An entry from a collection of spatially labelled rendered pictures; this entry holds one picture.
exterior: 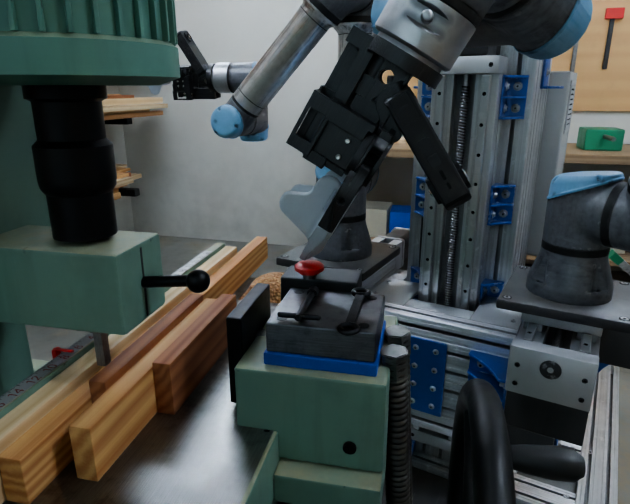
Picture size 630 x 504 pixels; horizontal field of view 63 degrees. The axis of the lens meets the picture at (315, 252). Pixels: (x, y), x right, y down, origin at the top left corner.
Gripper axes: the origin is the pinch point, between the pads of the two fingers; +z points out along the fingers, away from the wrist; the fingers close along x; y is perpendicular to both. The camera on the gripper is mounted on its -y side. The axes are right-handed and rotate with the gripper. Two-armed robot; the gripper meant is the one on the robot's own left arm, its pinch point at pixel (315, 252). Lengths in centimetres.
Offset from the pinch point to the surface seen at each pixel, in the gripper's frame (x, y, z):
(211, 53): -330, 150, 41
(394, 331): 2.7, -10.5, 1.5
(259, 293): 1.9, 2.5, 6.3
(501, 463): 16.1, -19.2, -0.4
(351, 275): -1.5, -4.4, 0.6
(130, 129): -333, 186, 126
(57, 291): 14.3, 15.8, 9.3
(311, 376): 10.3, -5.6, 5.8
